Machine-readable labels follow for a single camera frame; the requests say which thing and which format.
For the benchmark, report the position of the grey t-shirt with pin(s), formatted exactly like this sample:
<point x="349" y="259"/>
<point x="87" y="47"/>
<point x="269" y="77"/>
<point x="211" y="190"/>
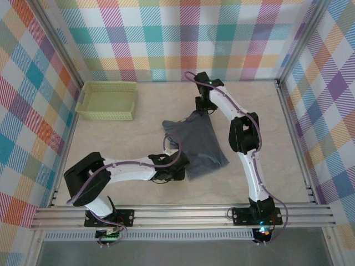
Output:
<point x="199" y="138"/>

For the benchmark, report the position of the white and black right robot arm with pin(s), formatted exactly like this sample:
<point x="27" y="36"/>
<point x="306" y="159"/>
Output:
<point x="252" y="171"/>

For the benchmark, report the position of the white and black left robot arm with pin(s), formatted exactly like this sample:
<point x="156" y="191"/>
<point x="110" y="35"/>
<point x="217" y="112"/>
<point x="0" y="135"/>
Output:
<point x="127" y="169"/>

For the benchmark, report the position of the light green plastic basket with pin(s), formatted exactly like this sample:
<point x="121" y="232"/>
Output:
<point x="108" y="99"/>

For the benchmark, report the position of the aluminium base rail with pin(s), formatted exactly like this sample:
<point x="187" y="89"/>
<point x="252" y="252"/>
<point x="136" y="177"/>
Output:
<point x="180" y="217"/>

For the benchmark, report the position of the aluminium side rail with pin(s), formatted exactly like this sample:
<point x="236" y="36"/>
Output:
<point x="292" y="124"/>
<point x="68" y="135"/>

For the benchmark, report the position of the aluminium frame post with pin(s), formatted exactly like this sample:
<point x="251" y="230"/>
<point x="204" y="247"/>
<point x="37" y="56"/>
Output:
<point x="59" y="44"/>
<point x="301" y="41"/>

